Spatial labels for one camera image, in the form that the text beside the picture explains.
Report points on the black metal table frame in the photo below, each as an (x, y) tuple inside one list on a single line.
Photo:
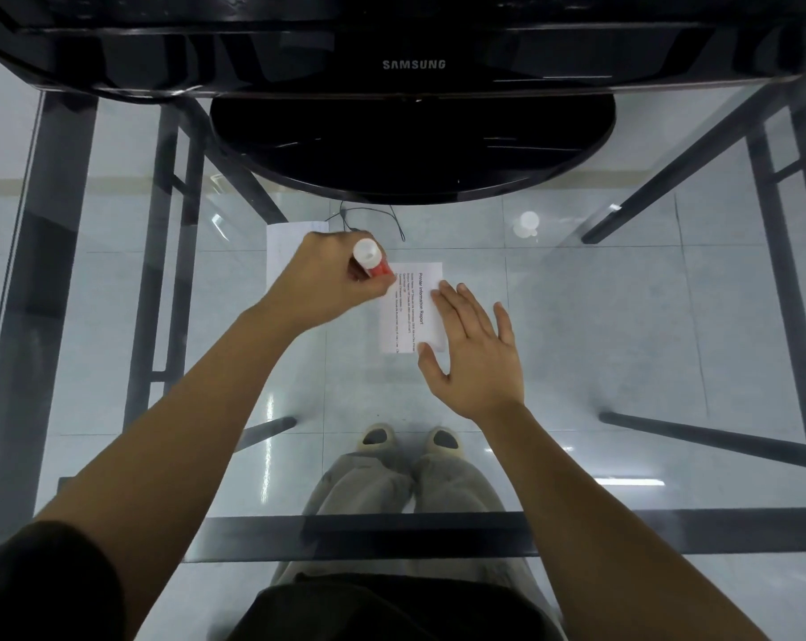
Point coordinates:
[(52, 273)]

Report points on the person's right little finger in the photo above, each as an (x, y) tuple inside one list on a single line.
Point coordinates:
[(504, 327)]

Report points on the red and white glue stick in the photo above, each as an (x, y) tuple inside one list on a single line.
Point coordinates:
[(369, 256)]

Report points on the person's right forearm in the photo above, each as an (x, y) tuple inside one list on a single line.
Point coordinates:
[(597, 527)]

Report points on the black shirt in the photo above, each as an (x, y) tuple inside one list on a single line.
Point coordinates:
[(389, 614)]

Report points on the person's right thumb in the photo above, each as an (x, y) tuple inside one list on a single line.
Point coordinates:
[(431, 367)]

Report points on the printed white paper sheet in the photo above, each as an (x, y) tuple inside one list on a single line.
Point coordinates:
[(406, 307)]

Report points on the person's left forearm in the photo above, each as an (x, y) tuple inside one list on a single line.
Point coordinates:
[(176, 427)]

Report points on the person's right hand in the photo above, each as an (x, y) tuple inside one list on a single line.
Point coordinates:
[(476, 360)]

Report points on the person's right middle finger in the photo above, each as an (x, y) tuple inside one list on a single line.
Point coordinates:
[(455, 305)]

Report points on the blank white paper sheet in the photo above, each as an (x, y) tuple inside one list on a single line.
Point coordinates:
[(284, 250)]

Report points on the person's left hand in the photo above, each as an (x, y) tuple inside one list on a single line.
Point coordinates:
[(316, 283)]

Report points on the grey trousers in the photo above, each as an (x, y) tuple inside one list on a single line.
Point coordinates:
[(389, 500)]

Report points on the black computer monitor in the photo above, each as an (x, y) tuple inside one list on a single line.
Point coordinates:
[(403, 146)]

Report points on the person's left fingers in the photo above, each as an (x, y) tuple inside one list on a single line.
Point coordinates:
[(373, 288)]

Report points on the beige shoe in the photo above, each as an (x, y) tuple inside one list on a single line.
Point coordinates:
[(376, 439), (442, 441)]

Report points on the white round cap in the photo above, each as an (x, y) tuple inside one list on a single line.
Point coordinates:
[(528, 223)]

